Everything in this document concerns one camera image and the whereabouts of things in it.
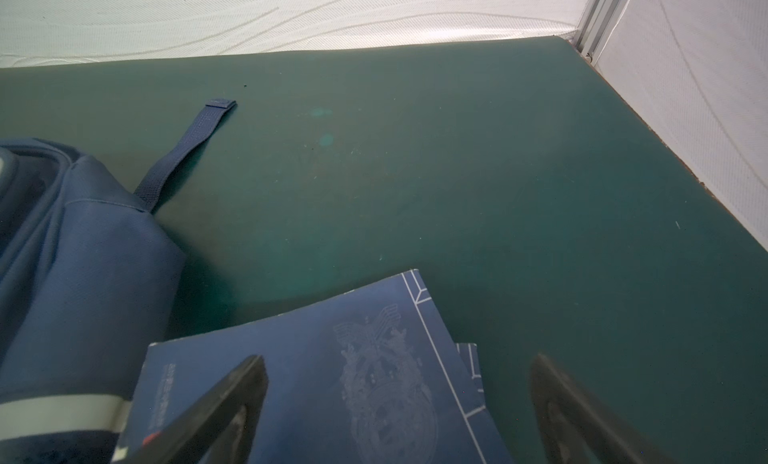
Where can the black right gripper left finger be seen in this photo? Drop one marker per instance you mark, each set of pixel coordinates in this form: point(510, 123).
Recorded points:
point(219, 427)

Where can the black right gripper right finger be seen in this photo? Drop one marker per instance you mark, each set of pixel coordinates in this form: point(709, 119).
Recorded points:
point(574, 424)

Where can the dark blue book top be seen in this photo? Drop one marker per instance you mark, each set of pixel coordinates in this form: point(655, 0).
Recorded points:
point(368, 376)

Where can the navy blue student backpack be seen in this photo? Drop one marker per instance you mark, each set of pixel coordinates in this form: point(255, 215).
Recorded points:
point(88, 281)

